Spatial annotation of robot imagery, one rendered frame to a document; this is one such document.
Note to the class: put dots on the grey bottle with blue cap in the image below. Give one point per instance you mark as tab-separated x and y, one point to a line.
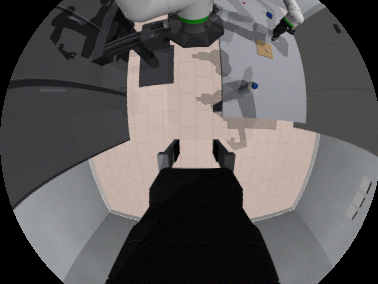
249	88

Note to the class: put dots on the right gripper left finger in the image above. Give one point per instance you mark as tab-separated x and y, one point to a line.
169	156

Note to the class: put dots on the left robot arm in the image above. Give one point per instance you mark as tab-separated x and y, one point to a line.
293	17

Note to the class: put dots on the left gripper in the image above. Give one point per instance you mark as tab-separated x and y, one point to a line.
281	28

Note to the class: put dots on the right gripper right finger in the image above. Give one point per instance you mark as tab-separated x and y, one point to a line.
224	157

